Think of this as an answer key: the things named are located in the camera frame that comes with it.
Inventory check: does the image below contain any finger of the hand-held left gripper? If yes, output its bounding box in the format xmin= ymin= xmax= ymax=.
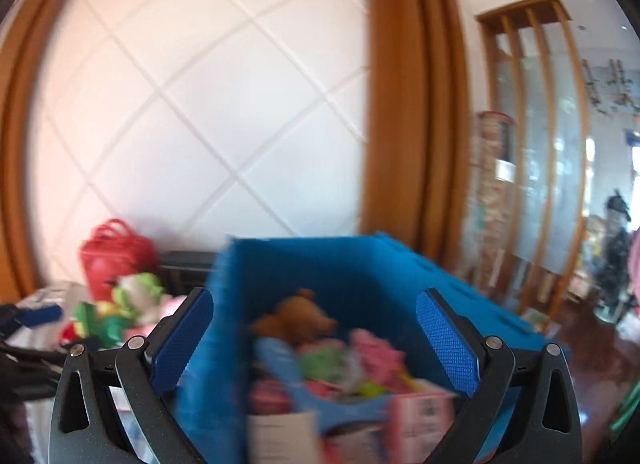
xmin=0 ymin=337 xmax=71 ymax=362
xmin=0 ymin=304 xmax=65 ymax=332

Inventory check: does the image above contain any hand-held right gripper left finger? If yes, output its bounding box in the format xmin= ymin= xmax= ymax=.
xmin=47 ymin=287 xmax=216 ymax=464

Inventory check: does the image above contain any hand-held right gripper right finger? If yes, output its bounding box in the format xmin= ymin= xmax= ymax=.
xmin=415 ymin=288 xmax=583 ymax=464

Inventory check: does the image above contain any brown bear plush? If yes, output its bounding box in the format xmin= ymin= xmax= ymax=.
xmin=250 ymin=289 xmax=338 ymax=345

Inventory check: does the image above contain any blue fabric storage bin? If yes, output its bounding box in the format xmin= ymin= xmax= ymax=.
xmin=175 ymin=231 xmax=548 ymax=464

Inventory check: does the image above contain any green frog plush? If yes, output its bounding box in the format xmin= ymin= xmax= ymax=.
xmin=72 ymin=301 xmax=127 ymax=351

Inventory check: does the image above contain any white-bellied frog plush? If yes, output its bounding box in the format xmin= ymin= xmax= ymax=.
xmin=114 ymin=273 xmax=167 ymax=321

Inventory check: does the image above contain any pink plastic packet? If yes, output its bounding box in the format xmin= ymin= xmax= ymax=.
xmin=349 ymin=328 xmax=407 ymax=385

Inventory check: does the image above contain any dark gift box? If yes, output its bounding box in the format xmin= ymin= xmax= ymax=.
xmin=157 ymin=250 xmax=221 ymax=295

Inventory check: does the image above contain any pink barcode box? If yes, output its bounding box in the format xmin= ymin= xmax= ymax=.
xmin=389 ymin=390 xmax=457 ymax=464

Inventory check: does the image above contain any red toy suitcase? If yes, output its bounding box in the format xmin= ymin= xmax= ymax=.
xmin=80 ymin=218 xmax=161 ymax=300

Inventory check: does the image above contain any small pink box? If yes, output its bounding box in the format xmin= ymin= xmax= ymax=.
xmin=249 ymin=378 xmax=292 ymax=416

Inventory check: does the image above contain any light blue toy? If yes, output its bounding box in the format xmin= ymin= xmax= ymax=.
xmin=257 ymin=338 xmax=393 ymax=427

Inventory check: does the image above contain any green box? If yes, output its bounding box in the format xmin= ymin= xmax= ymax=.
xmin=299 ymin=345 xmax=347 ymax=381

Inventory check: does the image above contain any white box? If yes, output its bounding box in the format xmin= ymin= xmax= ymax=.
xmin=249 ymin=413 xmax=323 ymax=464

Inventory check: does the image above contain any rolled patterned rug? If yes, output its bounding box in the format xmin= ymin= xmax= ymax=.
xmin=470 ymin=112 xmax=516 ymax=285

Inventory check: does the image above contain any black garment on stand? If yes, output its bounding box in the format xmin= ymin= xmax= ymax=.
xmin=599 ymin=189 xmax=632 ymax=317

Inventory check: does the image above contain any pink garment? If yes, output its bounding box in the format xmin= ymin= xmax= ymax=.
xmin=627 ymin=228 xmax=640 ymax=297

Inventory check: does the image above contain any wooden slat glass divider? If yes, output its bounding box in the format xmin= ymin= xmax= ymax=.
xmin=475 ymin=0 xmax=592 ymax=317

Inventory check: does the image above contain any window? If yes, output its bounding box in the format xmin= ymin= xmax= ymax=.
xmin=621 ymin=128 xmax=640 ymax=187

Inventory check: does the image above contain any wooden wall frame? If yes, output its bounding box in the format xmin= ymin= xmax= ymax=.
xmin=0 ymin=0 xmax=468 ymax=305

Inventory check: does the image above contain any wall branch decoration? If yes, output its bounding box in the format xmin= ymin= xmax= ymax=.
xmin=581 ymin=58 xmax=640 ymax=116

